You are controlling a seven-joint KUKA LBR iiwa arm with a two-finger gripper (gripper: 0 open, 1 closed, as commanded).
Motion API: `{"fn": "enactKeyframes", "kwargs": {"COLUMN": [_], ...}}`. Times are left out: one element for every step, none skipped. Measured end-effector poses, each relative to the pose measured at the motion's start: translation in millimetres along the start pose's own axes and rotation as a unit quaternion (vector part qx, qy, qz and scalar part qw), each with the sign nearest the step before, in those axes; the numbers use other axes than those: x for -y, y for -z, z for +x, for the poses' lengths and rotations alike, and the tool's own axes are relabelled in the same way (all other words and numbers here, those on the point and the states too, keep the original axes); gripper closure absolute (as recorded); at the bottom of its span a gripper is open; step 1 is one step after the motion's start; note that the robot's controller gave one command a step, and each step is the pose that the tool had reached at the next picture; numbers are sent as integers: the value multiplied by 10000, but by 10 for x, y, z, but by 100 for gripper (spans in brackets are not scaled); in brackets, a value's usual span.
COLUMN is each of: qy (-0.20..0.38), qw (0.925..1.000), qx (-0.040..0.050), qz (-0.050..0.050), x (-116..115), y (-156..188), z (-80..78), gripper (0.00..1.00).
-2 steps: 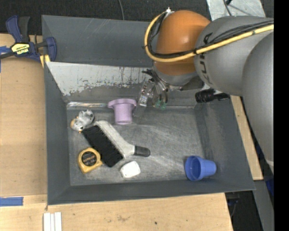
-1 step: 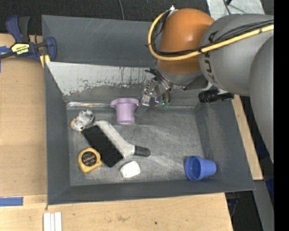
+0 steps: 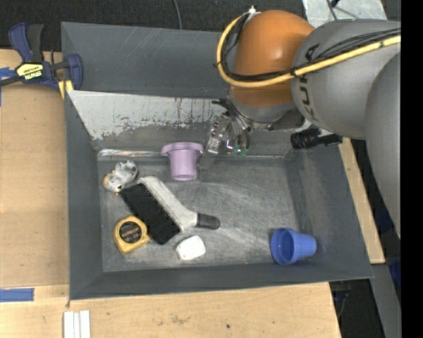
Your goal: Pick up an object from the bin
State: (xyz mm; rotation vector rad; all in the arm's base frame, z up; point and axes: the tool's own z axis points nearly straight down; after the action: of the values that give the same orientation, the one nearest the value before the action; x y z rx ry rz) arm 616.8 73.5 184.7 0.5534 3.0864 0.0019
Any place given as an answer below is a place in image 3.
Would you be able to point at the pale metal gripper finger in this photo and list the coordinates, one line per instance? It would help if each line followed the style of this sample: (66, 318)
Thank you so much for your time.
(217, 125)
(213, 145)

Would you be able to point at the purple plastic cup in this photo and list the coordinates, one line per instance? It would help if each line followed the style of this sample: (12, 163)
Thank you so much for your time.
(182, 160)

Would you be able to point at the grey metal bin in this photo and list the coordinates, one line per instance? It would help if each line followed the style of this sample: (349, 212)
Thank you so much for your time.
(232, 206)

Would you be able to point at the white brush with black bristles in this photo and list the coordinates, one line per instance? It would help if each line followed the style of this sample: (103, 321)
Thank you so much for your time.
(155, 210)

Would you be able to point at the grey and white toy animal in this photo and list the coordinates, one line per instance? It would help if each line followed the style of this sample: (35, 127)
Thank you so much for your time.
(121, 174)

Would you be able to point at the white rounded plastic case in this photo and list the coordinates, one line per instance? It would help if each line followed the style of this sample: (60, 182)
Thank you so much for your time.
(191, 248)

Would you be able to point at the yellow tape measure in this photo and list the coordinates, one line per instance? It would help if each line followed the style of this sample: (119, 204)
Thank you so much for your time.
(130, 233)

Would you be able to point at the blue plastic cup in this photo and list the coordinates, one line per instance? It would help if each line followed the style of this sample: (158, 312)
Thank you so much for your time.
(292, 246)

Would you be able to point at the black cylinder on white bracket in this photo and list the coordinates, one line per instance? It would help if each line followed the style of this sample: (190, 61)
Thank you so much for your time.
(310, 139)

